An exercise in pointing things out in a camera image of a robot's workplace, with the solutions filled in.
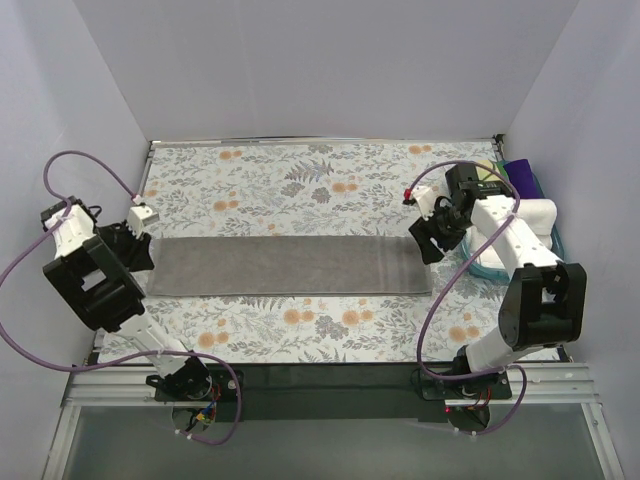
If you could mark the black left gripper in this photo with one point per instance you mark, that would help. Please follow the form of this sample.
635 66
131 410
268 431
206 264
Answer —
132 248

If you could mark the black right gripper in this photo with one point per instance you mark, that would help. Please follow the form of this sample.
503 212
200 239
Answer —
430 235

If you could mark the grey terry towel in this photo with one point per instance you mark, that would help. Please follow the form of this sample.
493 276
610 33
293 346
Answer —
288 266

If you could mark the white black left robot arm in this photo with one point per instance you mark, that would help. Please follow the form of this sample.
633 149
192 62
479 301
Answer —
93 272

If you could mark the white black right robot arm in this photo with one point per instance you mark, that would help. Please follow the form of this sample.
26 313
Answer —
543 306

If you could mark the teal plastic basket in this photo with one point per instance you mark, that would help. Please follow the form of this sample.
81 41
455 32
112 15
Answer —
540 215

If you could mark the yellow green rolled towel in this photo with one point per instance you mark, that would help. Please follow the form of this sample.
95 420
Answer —
489 171

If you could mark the white folded towel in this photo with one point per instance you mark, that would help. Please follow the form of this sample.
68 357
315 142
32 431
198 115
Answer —
525 241

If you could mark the purple rolled towel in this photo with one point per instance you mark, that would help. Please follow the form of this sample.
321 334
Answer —
523 179

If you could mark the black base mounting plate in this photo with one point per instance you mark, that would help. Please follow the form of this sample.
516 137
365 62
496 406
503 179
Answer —
338 406

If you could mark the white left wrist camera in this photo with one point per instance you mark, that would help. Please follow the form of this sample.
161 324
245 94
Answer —
139 218

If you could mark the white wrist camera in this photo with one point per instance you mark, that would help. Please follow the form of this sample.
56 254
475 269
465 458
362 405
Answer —
139 218
423 198

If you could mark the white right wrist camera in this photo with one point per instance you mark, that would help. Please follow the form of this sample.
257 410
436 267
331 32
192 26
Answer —
423 198

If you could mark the aluminium frame rail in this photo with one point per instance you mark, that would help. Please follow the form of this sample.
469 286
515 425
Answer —
546 383

